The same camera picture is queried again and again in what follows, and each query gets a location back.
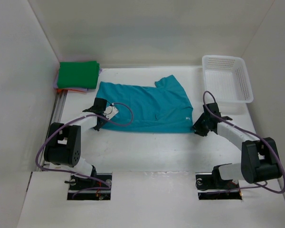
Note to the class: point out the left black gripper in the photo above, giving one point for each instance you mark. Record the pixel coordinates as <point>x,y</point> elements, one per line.
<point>98,127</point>

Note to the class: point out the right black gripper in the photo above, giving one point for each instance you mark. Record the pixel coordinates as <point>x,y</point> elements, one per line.
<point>197,127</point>

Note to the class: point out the green t shirt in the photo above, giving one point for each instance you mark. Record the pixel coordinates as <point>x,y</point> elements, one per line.
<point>88,64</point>

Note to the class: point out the orange t shirt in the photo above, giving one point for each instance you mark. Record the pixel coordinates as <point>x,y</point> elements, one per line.
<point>60,90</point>

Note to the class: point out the teal t shirt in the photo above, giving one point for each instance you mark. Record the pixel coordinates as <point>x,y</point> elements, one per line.
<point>164,108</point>

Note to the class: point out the lavender t shirt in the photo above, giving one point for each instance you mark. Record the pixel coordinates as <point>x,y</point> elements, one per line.
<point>77,79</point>

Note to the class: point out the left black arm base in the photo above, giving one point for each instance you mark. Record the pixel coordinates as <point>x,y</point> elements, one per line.
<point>87,189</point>

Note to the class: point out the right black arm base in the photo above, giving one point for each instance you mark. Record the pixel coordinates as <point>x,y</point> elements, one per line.
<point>210,187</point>

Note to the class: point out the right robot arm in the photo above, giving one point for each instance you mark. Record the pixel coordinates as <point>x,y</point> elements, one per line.
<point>259,157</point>

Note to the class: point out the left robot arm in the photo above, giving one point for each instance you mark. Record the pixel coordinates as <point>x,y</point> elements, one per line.
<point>65,147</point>

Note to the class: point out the white laundry basket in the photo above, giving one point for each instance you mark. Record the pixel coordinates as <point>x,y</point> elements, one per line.
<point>227,78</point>

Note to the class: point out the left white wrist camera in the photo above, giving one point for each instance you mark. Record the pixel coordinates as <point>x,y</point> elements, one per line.
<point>110,112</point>

